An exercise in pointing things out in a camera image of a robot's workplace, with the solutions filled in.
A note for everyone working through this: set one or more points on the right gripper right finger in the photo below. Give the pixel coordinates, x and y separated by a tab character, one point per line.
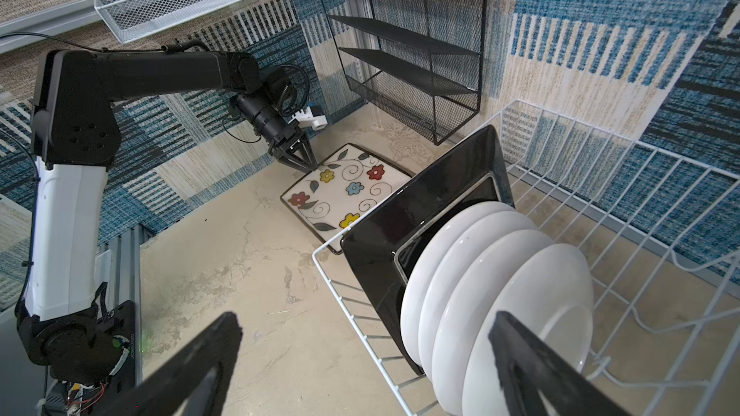
532	374

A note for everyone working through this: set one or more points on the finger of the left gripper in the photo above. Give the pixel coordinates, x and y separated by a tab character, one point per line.
291	159
304	154

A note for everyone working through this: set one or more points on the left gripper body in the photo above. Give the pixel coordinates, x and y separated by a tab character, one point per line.
282	137

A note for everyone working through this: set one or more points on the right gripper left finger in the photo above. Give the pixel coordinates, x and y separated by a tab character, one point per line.
194	381

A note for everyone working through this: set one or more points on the floral square plate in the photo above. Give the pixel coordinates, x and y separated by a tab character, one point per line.
346	185

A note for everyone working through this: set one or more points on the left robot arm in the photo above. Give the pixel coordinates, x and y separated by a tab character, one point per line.
76	137

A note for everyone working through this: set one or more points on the black mesh shelf rack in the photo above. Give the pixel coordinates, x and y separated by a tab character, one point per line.
420	61

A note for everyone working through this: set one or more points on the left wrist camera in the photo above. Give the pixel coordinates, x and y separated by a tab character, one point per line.
312	117

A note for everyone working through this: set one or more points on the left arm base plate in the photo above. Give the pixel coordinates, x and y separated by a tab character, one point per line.
87	375

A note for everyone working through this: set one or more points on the aluminium mounting rail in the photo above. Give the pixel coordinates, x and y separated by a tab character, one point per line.
117	278

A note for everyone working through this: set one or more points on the white wire dish rack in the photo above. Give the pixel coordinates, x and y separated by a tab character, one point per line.
660	232

